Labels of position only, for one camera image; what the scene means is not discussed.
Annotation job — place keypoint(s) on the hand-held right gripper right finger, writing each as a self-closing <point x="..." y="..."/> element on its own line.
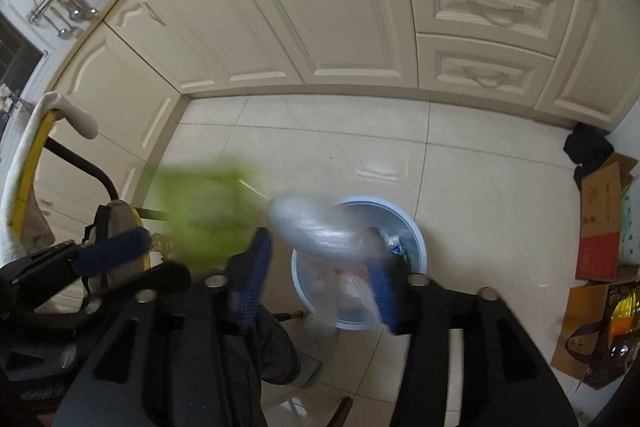
<point x="380" y="287"/>

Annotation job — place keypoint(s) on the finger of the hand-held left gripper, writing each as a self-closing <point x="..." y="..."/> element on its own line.
<point x="115" y="252"/>
<point x="160" y="279"/>

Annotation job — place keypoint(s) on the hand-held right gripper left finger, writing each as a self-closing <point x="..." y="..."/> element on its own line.
<point x="255" y="277"/>

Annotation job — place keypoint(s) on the light blue plastic bin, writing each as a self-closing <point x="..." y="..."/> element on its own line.
<point x="416" y="247"/>

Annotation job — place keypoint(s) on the clear plastic bag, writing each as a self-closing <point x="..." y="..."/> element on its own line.
<point x="320" y="227"/>

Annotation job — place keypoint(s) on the green foil wrapper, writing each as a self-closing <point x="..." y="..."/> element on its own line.
<point x="200" y="207"/>

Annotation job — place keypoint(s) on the brown cardboard box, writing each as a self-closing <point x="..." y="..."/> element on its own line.
<point x="575" y="332"/>

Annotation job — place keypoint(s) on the kitchen window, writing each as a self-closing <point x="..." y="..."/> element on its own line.
<point x="15" y="49"/>

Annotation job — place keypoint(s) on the cardboard box red side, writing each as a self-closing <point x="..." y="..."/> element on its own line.
<point x="600" y="217"/>

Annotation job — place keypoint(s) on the cream cabinet drawer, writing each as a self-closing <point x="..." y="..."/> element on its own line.
<point x="485" y="72"/>
<point x="490" y="7"/>

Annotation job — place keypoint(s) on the steel ladle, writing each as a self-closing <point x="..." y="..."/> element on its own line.
<point x="89" y="13"/>

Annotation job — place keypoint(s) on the yellow oil bottle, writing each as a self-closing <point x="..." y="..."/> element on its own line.
<point x="625" y="314"/>

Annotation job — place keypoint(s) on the dark cloth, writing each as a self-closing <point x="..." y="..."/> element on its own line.
<point x="590" y="147"/>

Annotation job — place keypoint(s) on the steel utensil rack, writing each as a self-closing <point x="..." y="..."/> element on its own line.
<point x="47" y="2"/>

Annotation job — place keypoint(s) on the cream base cabinets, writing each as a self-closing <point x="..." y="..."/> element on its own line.
<point x="320" y="7"/>

